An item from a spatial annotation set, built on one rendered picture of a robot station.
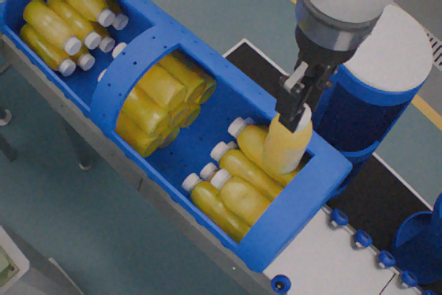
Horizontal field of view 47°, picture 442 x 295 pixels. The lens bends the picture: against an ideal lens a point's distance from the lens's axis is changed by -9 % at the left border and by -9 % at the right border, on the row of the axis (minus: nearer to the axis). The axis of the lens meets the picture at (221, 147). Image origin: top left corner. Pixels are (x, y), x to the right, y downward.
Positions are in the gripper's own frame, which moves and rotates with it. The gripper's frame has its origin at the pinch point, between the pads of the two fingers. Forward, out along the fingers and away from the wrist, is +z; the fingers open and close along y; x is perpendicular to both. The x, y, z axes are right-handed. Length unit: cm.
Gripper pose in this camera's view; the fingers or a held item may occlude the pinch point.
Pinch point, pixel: (301, 105)
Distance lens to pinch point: 77.4
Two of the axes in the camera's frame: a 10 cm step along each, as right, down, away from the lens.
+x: -7.3, -6.4, 2.3
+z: -0.5, 3.9, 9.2
